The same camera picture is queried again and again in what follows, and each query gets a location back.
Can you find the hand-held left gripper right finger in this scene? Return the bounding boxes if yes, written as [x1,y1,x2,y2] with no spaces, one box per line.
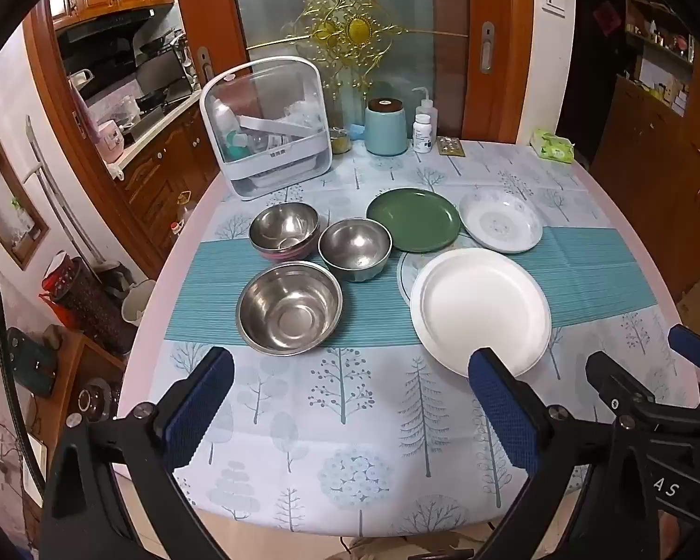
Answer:
[468,348,657,560]

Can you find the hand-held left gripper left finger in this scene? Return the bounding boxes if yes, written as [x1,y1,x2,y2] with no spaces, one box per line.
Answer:
[38,346,237,560]

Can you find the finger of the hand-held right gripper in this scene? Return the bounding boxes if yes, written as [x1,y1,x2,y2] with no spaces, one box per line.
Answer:
[585,351,659,421]
[668,323,700,375]

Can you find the plain white plate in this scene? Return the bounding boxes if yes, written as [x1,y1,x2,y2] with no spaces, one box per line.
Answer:
[409,246,553,378]

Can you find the large steel bowl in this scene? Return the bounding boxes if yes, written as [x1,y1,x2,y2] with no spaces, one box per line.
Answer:
[236,260,345,357]

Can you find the green plate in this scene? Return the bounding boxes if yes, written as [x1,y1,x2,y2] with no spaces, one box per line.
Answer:
[365,187,463,254]

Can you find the white bucket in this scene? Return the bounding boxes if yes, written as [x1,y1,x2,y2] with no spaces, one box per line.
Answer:
[121,279,158,328]

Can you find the wooden side table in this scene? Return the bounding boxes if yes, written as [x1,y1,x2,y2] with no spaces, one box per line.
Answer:
[6,327,126,479]

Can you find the pale patterned plate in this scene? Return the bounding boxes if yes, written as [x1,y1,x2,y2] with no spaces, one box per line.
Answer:
[396,250,438,308]

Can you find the red black patterned bag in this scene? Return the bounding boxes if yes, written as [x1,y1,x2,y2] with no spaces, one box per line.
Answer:
[41,251,123,357]

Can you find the white floral plate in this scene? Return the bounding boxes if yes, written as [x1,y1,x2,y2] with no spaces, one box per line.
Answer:
[458,189,545,254]

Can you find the wooden shelf unit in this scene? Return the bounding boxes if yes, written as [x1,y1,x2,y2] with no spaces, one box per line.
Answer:
[589,0,700,298]

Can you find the plastic oil bottle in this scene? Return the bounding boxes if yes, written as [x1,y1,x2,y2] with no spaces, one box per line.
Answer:
[175,191,198,228]

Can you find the steel bowl pink outside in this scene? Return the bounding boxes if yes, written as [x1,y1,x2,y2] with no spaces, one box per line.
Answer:
[249,203,321,262]

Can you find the steel bowl green outside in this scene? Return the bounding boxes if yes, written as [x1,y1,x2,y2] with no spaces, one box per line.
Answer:
[318,218,393,284]

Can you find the wooden lower kitchen cabinets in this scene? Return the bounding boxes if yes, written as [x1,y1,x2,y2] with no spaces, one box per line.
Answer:
[113,108,223,258]

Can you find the green wet wipes pack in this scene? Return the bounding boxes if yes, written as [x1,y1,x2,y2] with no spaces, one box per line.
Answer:
[530,128,576,164]

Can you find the white dish rack clear cover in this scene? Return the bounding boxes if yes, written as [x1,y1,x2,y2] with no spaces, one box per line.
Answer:
[200,56,335,202]

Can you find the metal mop pole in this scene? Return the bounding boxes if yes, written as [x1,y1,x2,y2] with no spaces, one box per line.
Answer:
[26,117,103,269]

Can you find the clear baby bottle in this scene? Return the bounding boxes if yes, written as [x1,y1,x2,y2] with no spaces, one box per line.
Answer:
[222,111,252,161]

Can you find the pink rice cooker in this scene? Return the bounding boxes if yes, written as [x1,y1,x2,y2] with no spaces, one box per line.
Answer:
[96,119,126,164]

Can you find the white pill bottle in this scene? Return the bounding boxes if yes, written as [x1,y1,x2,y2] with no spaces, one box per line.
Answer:
[413,113,434,154]

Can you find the teal canister brown lid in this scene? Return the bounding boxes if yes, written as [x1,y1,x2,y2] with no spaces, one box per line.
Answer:
[364,97,409,157]

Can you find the white squeeze bottle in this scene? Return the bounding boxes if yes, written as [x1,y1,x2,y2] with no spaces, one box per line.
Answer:
[411,87,438,129]

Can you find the black range hood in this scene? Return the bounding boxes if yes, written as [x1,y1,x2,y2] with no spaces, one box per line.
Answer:
[55,8,158,44]

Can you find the wooden framed wall window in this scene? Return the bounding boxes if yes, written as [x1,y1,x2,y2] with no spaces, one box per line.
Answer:
[0,140,50,269]

